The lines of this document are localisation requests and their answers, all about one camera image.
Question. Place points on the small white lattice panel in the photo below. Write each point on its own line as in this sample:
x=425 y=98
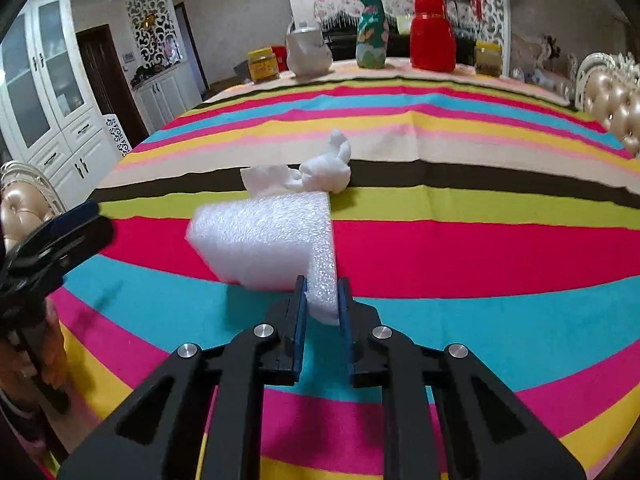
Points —
x=117 y=137

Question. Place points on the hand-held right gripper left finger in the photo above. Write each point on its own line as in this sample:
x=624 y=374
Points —
x=300 y=330

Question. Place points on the yellow-green box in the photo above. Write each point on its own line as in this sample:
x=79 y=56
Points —
x=403 y=24

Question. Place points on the red thermos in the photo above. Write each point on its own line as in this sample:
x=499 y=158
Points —
x=432 y=37

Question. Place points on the black piano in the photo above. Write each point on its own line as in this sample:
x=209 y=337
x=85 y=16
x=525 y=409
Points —
x=342 y=42

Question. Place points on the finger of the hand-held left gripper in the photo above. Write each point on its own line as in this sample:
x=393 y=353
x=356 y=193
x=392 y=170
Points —
x=75 y=215
x=90 y=237

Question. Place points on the lace floral cloth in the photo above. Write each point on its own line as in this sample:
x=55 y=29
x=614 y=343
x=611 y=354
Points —
x=340 y=10

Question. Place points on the dark wooden door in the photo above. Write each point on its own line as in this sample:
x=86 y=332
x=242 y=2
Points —
x=105 y=80

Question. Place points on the ornate sofa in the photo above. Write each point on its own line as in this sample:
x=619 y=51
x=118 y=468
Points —
x=542 y=67

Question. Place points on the white glass-door cabinet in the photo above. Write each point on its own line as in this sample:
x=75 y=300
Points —
x=50 y=90

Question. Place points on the white foam sheet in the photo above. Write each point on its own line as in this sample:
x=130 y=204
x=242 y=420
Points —
x=265 y=242

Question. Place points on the glass jar yellow lid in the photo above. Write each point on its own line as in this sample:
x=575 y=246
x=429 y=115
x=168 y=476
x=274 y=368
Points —
x=488 y=60

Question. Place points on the tall white lattice screen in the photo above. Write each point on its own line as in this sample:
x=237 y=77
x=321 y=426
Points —
x=495 y=5

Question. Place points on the wall switch panel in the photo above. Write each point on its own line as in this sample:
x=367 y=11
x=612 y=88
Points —
x=128 y=57

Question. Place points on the person's left hand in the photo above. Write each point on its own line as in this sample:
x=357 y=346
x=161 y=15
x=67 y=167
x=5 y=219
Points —
x=54 y=345

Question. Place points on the ornate beige tufted chair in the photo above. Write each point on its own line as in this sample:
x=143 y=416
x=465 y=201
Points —
x=20 y=205
x=617 y=105

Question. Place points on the yellow label jar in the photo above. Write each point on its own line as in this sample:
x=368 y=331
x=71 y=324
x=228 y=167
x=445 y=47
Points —
x=264 y=66

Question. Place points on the red gift box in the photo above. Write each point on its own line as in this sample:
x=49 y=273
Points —
x=280 y=57

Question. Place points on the small white twisted tissue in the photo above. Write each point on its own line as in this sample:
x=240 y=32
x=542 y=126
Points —
x=327 y=170

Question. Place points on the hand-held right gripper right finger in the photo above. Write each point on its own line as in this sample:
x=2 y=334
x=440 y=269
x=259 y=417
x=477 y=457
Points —
x=344 y=330

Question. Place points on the low white cabinet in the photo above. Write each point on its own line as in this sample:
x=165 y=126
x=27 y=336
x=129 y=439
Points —
x=165 y=95

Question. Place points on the green patterned pouch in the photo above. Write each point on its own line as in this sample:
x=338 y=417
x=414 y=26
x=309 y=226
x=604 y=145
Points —
x=372 y=35

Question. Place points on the white teapot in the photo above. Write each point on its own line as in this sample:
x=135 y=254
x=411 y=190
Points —
x=307 y=52

